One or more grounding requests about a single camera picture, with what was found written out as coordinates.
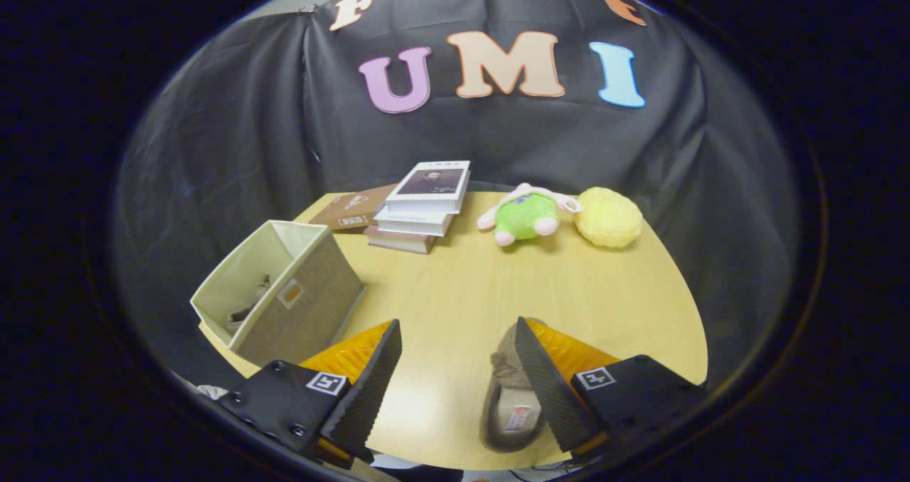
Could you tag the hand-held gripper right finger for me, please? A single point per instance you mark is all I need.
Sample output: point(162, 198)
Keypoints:
point(547, 389)

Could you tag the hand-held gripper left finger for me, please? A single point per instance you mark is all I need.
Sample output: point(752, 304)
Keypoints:
point(370, 389)

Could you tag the brown shoe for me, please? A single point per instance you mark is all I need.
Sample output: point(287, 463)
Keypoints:
point(249, 308)
point(508, 411)

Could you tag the beige fabric storage box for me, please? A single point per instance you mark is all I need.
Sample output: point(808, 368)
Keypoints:
point(309, 311)

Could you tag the plain white book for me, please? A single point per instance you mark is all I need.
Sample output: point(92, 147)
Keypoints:
point(412, 222)

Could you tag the green and pink plush toy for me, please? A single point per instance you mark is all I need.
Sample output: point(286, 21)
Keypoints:
point(525, 215)

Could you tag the flat brown book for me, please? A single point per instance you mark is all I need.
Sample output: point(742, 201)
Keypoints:
point(352, 210)

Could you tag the yellow plush ball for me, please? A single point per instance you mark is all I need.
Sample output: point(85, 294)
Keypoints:
point(608, 217)

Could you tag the white portrait cover book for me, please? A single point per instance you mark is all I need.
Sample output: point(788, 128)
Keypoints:
point(430, 183)

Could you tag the black backdrop cloth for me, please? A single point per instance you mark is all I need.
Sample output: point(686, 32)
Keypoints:
point(234, 134)

